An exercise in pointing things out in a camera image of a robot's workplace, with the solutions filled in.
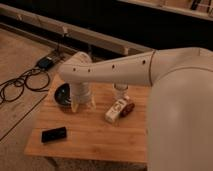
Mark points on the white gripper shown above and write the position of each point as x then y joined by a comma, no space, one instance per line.
80,93

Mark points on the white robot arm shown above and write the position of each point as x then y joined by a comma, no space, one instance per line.
180,105

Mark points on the dark ceramic bowl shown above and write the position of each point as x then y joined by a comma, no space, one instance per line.
62,95

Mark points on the black rectangular remote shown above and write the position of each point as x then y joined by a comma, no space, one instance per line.
53,134

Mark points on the wooden table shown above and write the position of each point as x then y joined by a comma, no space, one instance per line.
89,136

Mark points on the white carton box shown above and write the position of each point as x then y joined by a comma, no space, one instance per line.
113,113

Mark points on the black power adapter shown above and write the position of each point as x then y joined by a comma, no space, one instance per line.
45,63

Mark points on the brown snack packet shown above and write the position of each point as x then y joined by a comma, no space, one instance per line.
128,108

